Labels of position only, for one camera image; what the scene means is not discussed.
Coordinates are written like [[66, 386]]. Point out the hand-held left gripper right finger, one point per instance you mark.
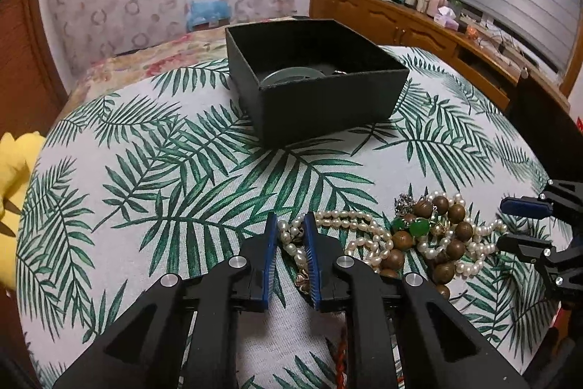
[[314, 266]]

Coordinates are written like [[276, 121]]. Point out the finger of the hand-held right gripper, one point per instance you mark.
[[524, 206], [524, 245]]

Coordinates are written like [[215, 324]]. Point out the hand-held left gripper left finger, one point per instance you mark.
[[268, 266]]

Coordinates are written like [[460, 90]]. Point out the green stone beads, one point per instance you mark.
[[419, 228]]

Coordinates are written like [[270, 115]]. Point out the silver metal ornament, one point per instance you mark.
[[404, 204]]

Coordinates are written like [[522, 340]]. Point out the black cardboard box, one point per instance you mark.
[[319, 111]]

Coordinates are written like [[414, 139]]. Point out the green leaf print cloth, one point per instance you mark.
[[182, 188]]

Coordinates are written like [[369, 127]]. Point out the small orange ornament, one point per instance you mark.
[[472, 33]]

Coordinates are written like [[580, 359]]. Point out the green jade bangle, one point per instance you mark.
[[291, 73]]

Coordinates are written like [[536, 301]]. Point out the pink tissue box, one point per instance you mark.
[[446, 16]]

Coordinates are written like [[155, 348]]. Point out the wooden cabinet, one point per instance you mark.
[[387, 20]]

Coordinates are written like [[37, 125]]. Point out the floral bedspread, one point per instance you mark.
[[136, 61]]

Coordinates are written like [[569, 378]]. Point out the blue plastic bag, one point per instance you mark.
[[207, 10]]

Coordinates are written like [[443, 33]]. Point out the yellow plush toy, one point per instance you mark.
[[18, 170]]

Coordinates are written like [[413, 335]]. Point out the brown wooden wardrobe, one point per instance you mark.
[[22, 74]]

